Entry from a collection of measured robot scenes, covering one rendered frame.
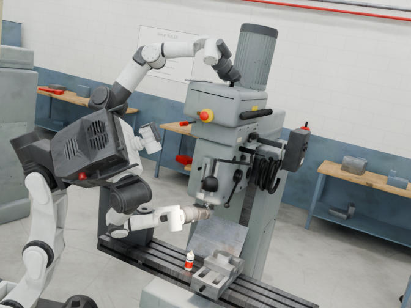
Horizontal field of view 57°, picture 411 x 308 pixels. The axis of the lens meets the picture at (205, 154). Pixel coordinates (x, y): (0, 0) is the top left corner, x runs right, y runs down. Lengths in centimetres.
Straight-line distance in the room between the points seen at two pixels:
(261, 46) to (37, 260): 146
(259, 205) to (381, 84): 396
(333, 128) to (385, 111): 75
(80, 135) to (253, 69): 94
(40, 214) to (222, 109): 91
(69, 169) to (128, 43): 591
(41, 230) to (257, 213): 120
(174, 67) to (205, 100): 515
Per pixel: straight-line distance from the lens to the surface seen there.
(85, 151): 151
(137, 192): 153
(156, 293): 203
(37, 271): 189
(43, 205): 177
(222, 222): 239
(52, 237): 184
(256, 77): 199
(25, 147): 174
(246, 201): 230
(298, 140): 198
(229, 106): 162
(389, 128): 596
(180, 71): 674
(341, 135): 598
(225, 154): 179
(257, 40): 199
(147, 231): 220
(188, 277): 205
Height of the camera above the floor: 199
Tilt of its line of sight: 14 degrees down
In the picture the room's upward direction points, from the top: 11 degrees clockwise
